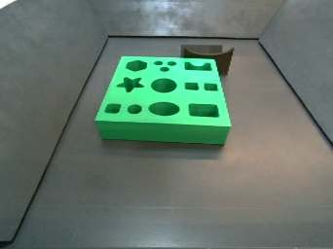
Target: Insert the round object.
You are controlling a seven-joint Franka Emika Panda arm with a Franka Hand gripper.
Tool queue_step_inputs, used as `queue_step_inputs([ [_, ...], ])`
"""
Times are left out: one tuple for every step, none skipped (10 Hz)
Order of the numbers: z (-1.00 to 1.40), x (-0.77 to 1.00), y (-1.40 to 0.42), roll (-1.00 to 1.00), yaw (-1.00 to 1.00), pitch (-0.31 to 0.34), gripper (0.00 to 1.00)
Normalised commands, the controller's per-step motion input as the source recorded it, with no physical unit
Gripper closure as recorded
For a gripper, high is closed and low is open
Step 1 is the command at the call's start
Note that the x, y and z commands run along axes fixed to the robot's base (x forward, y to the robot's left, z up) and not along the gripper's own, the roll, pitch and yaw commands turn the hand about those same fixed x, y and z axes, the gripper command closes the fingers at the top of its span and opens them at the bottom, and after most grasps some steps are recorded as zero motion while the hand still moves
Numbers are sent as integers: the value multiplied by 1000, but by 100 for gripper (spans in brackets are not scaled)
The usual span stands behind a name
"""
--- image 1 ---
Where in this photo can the green shape sorter block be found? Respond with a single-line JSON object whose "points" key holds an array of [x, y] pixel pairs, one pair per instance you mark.
{"points": [[165, 99]]}

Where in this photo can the black curved cradle holder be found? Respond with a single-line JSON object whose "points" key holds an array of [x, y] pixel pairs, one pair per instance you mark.
{"points": [[212, 52]]}

